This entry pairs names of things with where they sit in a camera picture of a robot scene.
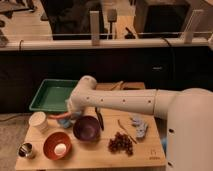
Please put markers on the black can opener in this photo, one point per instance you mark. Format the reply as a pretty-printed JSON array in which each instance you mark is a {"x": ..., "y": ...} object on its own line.
[{"x": 100, "y": 118}]

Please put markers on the white right rail post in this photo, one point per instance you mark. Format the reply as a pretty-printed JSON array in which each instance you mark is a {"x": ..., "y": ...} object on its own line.
[{"x": 194, "y": 20}]

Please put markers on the white egg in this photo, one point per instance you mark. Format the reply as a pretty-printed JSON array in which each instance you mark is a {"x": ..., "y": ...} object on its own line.
[{"x": 60, "y": 149}]

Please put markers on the purple bowl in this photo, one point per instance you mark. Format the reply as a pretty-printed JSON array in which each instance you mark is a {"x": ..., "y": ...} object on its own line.
[{"x": 86, "y": 129}]

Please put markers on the thin brown stick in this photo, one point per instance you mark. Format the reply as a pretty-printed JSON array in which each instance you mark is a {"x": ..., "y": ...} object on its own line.
[{"x": 125, "y": 130}]

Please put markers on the white cup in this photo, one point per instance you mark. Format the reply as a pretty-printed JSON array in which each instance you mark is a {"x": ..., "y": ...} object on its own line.
[{"x": 39, "y": 121}]

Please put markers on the bunch of red grapes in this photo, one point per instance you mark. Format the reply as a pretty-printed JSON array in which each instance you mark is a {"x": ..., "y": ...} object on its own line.
[{"x": 120, "y": 142}]

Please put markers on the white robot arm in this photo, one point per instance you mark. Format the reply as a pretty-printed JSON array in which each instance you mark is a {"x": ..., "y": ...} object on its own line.
[{"x": 189, "y": 116}]

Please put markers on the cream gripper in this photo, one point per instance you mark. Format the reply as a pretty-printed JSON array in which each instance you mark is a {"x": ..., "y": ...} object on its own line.
[{"x": 72, "y": 109}]

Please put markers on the red bowl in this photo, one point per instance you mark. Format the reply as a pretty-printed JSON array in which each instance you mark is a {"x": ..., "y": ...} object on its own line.
[{"x": 53, "y": 140}]

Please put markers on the white rail post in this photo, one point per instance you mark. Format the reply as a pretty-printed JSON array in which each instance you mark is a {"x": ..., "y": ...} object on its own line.
[
  {"x": 94, "y": 28},
  {"x": 194, "y": 20}
]

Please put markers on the small metal cup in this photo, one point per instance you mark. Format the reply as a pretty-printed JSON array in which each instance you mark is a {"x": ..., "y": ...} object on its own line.
[{"x": 26, "y": 150}]

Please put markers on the green plastic tray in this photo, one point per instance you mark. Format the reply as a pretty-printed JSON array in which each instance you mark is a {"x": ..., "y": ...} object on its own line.
[{"x": 52, "y": 94}]

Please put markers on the light blue crumpled cloth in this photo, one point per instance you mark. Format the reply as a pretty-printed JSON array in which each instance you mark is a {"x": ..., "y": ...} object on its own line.
[{"x": 140, "y": 125}]

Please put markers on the small blue cloth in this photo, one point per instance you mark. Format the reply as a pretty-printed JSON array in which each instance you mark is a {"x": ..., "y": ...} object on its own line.
[{"x": 65, "y": 123}]

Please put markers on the red sausage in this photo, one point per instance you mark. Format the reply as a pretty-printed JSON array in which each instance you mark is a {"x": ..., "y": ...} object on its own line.
[{"x": 59, "y": 116}]

